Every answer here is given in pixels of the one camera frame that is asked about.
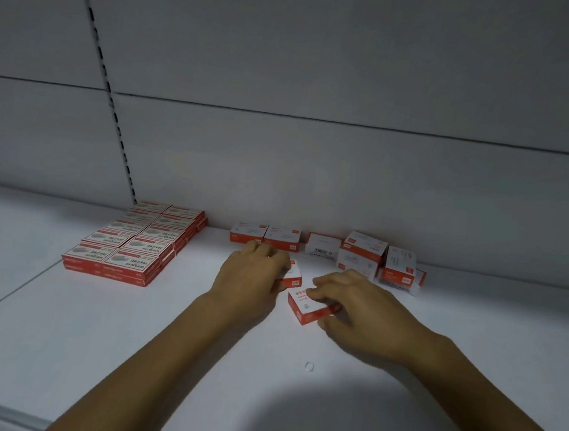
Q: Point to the person's left hand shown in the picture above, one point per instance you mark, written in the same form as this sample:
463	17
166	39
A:
246	284

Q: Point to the person's right hand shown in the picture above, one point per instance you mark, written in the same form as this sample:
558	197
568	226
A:
379	320

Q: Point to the person's left thumb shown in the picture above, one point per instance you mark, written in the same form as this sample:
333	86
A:
277	285

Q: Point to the person's right thumb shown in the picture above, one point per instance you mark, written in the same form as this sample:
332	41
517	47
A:
331	322

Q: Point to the white-red paper clip box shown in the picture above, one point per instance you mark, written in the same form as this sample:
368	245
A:
293	273
306	306

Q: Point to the person's left forearm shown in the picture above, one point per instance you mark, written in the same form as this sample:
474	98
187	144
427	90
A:
151	375

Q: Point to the person's right forearm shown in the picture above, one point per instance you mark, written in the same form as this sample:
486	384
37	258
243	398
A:
486	409

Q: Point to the row of small white-red boxes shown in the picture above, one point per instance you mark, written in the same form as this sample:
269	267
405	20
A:
360	252

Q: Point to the stack of flat red packs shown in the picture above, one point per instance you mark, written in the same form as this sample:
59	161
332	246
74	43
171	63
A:
135	242

